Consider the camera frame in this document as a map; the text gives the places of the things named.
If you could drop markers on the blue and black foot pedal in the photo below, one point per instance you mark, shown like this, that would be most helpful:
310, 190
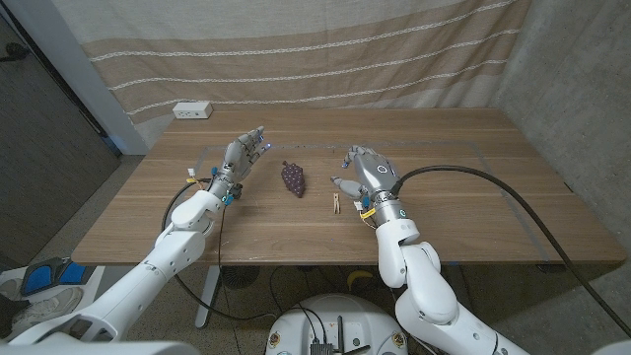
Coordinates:
44, 276

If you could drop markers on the yellow toy banana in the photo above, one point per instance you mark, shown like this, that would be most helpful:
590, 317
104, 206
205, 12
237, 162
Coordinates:
359, 276

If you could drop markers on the white door frame post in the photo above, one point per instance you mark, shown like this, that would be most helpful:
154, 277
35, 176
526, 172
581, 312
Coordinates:
84, 74

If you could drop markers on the white robot torso base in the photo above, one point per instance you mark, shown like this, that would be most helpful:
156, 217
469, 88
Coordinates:
335, 315

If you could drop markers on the beige striped backdrop cloth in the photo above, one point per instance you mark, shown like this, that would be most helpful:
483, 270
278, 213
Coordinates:
296, 59

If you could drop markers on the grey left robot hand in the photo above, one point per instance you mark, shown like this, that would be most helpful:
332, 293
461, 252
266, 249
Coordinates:
235, 158

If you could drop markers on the dark door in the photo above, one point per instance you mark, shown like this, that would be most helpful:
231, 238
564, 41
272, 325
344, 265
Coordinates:
44, 163

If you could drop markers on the purple toy grape bunch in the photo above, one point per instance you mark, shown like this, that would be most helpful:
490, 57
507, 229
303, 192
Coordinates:
293, 178

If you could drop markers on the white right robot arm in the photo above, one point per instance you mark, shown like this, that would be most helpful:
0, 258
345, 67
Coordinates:
424, 286

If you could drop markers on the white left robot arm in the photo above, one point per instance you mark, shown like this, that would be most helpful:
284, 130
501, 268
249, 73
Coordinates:
148, 271

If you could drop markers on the wooden clothespin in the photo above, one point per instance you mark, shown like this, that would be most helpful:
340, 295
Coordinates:
336, 203

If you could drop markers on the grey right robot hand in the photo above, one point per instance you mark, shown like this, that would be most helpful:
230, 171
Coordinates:
377, 170

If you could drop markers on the white table leg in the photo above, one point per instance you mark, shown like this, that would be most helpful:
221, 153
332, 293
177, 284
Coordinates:
207, 296

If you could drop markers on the black round fan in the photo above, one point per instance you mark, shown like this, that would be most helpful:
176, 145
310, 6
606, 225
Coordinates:
240, 276

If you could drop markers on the white power strip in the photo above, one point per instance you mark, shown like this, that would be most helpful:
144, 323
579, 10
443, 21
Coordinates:
192, 110

